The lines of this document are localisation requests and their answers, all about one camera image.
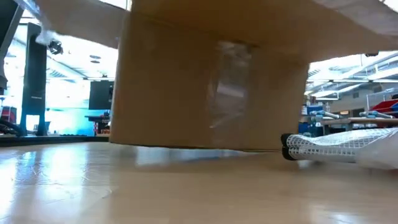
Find brown cardboard box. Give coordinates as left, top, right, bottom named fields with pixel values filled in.
left=14, top=0, right=398, bottom=153

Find white translucent zip pouch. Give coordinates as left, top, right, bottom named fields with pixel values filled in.
left=280, top=127, right=398, bottom=166

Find clear plastic bag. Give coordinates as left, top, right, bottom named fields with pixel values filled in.
left=354, top=129, right=398, bottom=170

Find dark background desk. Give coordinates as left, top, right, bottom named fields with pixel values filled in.
left=85, top=114, right=111, bottom=136

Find blue storage bin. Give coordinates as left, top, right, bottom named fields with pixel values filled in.
left=298, top=123, right=315, bottom=136

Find blue bin with white label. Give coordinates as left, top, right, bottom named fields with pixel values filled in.
left=306, top=105, right=324, bottom=116

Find wooden background table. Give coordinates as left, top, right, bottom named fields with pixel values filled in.
left=320, top=117, right=398, bottom=135

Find tall black column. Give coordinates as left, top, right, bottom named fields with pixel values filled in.
left=20, top=22, right=48, bottom=137

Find red storage bins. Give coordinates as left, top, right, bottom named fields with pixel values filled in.
left=369, top=98, right=398, bottom=113

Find red crate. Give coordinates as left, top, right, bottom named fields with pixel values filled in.
left=0, top=106, right=18, bottom=125

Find black wall screen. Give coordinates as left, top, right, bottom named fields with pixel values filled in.
left=88, top=80, right=114, bottom=110

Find black cable bundle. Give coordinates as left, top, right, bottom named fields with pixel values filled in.
left=0, top=119, right=24, bottom=138

